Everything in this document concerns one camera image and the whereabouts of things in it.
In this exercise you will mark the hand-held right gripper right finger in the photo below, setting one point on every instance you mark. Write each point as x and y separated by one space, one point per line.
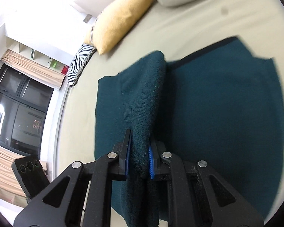
151 163

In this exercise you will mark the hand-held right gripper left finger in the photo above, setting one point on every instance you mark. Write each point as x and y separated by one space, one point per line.
126 157

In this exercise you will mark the dark green sweater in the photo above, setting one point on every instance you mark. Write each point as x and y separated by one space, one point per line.
215 113

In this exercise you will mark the beige striped curtain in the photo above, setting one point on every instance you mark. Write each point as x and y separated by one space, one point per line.
33 68
4 167

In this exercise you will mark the grey window ledge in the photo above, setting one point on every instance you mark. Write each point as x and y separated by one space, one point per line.
59 127

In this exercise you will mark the dark window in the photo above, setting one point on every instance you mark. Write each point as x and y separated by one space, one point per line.
19 113

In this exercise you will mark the zebra print pillow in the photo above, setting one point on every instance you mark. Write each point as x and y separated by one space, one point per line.
79 63

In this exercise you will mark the yellow pillow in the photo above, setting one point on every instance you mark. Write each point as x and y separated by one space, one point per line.
119 19

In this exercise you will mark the bed with beige sheet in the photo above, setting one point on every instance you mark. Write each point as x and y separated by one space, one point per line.
198 21

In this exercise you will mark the white wall shelf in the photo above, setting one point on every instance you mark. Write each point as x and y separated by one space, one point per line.
45 58

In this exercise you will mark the silver wall switch plate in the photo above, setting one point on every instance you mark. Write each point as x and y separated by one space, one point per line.
88 19

